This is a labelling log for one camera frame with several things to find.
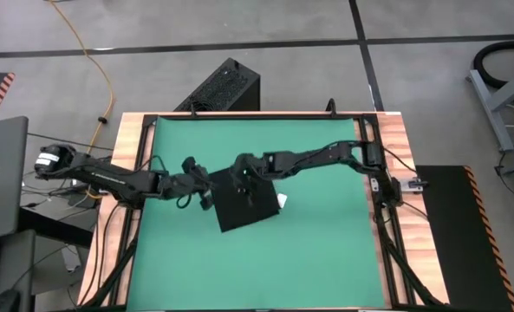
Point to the black towel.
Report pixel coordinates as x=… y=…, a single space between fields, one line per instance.
x=243 y=203

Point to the large black hazard-striped mat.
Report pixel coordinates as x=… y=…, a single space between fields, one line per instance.
x=464 y=242

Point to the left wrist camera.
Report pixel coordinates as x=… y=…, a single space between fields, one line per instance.
x=193 y=167

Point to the black table clamp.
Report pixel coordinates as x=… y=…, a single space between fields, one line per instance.
x=331 y=108
x=193 y=110

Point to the black computer tower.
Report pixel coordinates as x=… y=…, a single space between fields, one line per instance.
x=222 y=86

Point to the black computer mouse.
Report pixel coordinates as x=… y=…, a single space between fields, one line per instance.
x=6 y=302

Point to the grey laptop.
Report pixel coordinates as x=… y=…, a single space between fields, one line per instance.
x=1 y=182

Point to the black aluminium table frame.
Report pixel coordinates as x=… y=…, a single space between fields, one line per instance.
x=384 y=251

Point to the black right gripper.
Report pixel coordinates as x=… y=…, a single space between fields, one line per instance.
x=248 y=167

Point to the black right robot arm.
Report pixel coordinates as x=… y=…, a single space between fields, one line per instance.
x=326 y=156

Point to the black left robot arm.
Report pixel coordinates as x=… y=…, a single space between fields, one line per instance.
x=105 y=175

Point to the green table mat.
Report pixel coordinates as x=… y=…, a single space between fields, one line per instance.
x=256 y=260

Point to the grey metal stand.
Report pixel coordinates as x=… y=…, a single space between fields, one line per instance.
x=499 y=104

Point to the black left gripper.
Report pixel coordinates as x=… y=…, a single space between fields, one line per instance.
x=180 y=186

